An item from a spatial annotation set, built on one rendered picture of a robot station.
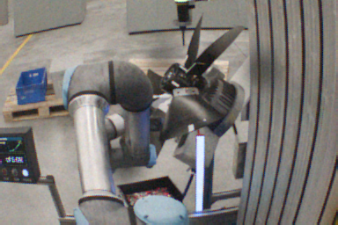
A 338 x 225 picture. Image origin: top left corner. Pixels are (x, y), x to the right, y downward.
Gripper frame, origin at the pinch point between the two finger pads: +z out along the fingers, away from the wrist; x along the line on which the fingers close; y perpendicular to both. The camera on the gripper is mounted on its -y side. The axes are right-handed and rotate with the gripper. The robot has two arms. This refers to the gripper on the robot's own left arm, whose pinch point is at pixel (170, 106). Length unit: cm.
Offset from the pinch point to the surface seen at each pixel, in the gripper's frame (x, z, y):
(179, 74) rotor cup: -7.0, 12.8, 8.2
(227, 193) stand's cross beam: 60, 35, 7
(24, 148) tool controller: -3, -60, 6
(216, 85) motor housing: -0.3, 24.7, 1.2
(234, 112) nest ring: 8.7, 24.4, -8.1
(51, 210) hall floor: 105, -21, 132
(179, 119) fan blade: 2.1, -2.6, -6.8
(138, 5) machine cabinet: 18, 330, 450
